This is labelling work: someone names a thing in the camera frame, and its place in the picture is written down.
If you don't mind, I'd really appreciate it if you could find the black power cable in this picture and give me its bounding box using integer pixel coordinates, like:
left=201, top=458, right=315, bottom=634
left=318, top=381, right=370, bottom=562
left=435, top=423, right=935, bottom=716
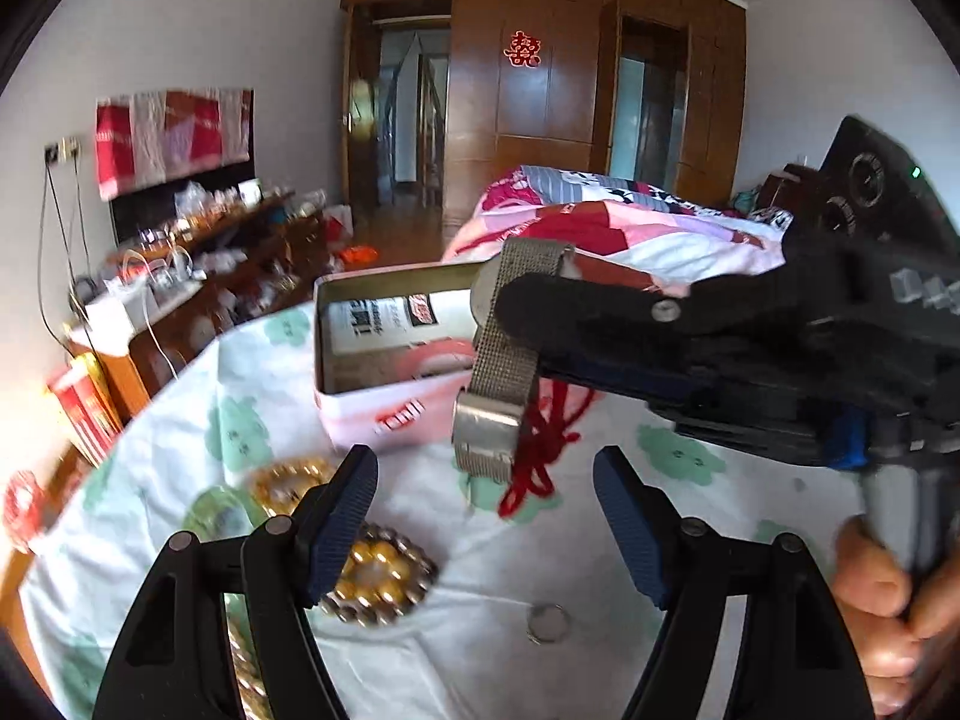
left=39, top=161, right=62, bottom=293
left=69, top=161, right=92, bottom=286

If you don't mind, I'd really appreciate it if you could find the red paper wall decoration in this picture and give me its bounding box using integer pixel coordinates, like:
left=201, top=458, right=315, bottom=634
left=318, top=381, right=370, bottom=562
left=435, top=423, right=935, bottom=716
left=502, top=30, right=542, bottom=70

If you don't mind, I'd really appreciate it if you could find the trash bin with red bag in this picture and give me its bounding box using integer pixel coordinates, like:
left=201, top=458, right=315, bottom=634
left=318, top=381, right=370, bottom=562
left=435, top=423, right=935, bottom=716
left=4, top=469, right=61, bottom=552

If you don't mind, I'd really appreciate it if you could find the small silver ring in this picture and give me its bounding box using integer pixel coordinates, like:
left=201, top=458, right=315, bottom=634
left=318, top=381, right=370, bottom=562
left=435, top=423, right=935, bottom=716
left=525, top=604, right=571, bottom=646

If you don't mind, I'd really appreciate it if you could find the brown wooden wardrobe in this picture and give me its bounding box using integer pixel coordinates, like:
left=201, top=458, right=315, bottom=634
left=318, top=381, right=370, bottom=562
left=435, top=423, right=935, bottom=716
left=341, top=0, right=751, bottom=248

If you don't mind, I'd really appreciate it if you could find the white cardboard box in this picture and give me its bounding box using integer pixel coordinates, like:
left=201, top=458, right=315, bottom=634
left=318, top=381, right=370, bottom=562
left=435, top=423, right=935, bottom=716
left=82, top=291, right=160, bottom=338

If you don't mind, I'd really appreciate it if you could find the brown wooden door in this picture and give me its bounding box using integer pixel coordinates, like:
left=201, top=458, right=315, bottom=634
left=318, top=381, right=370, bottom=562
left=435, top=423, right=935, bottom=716
left=341, top=4, right=383, bottom=211

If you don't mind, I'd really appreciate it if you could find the pile of plastic packets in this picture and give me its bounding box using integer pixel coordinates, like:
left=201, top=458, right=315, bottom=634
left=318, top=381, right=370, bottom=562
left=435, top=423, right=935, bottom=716
left=112, top=180, right=301, bottom=293

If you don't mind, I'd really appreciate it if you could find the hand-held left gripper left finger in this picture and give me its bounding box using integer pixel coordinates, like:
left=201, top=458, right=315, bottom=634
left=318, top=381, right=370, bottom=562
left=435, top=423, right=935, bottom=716
left=90, top=444, right=380, bottom=720

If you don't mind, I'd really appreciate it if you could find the wooden television cabinet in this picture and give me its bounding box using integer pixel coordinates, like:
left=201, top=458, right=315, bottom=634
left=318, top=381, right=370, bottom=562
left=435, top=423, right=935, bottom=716
left=67, top=191, right=331, bottom=421

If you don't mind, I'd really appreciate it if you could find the pink patchwork bed quilt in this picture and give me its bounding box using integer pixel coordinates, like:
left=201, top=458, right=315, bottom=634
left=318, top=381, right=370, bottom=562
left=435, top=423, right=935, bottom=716
left=442, top=165, right=796, bottom=297

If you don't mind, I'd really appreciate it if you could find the black television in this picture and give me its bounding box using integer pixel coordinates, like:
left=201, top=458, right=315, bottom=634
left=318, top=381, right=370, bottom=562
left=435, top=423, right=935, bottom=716
left=111, top=90, right=256, bottom=245

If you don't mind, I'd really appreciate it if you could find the red string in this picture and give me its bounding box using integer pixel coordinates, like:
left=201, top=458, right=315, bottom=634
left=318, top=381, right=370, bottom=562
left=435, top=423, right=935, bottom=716
left=497, top=375, right=601, bottom=520

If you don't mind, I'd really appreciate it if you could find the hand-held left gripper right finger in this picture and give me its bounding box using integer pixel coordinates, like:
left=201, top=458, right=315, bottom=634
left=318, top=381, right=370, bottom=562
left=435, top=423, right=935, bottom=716
left=592, top=446, right=878, bottom=720

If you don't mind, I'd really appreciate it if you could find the pink tin box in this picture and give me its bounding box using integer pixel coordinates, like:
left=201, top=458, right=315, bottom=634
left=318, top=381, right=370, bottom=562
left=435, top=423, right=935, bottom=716
left=313, top=261, right=526, bottom=455

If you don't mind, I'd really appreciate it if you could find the silver mesh band watch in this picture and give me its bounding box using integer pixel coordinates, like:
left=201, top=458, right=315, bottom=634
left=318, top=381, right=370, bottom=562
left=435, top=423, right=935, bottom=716
left=452, top=238, right=578, bottom=477

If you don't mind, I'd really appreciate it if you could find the gold bead necklace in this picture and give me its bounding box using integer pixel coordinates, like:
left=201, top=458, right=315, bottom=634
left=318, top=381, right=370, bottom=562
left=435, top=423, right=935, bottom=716
left=225, top=619, right=275, bottom=720

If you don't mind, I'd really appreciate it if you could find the white green printed tablecloth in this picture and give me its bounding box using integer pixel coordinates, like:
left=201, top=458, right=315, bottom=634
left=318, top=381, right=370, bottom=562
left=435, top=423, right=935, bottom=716
left=19, top=300, right=878, bottom=720

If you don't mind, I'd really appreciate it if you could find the gold bead bracelet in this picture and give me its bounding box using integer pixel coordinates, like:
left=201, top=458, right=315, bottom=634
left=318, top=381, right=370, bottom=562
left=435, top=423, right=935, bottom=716
left=334, top=540, right=410, bottom=601
left=251, top=457, right=338, bottom=518

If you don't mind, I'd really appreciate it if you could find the red yellow paper bag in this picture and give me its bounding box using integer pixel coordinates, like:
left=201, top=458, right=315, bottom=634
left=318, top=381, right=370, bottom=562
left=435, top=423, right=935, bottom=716
left=46, top=352, right=125, bottom=466

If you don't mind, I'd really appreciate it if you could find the white charging cable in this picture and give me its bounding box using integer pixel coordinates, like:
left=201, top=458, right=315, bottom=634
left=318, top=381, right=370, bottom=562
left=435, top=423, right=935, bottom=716
left=141, top=311, right=185, bottom=380

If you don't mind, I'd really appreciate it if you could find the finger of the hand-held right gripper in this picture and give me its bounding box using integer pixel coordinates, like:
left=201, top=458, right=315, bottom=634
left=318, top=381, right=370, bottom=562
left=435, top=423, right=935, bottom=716
left=495, top=266, right=796, bottom=377
left=540, top=364, right=826, bottom=458

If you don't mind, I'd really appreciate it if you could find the person's right hand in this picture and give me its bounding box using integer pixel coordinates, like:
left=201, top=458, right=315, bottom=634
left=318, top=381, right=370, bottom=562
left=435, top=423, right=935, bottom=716
left=832, top=514, right=960, bottom=717

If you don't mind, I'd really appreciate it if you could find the dark bead bracelet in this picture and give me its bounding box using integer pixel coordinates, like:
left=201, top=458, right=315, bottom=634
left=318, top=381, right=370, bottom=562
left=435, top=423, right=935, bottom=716
left=321, top=523, right=441, bottom=627

